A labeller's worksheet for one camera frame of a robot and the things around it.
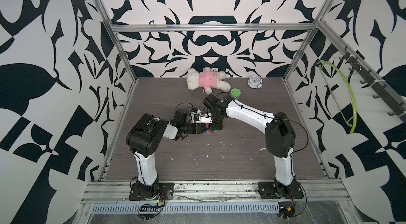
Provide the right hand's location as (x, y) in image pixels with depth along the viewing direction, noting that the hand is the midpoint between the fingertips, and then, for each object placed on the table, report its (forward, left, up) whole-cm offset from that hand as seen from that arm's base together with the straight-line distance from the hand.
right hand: (211, 120), depth 90 cm
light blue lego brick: (-4, +2, -5) cm, 7 cm away
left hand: (-1, +3, -5) cm, 6 cm away
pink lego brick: (-4, +2, +3) cm, 6 cm away
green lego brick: (-5, -1, -3) cm, 6 cm away
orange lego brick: (-7, -6, +7) cm, 12 cm away
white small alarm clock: (+34, -32, -5) cm, 47 cm away
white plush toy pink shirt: (+31, +2, +2) cm, 31 cm away
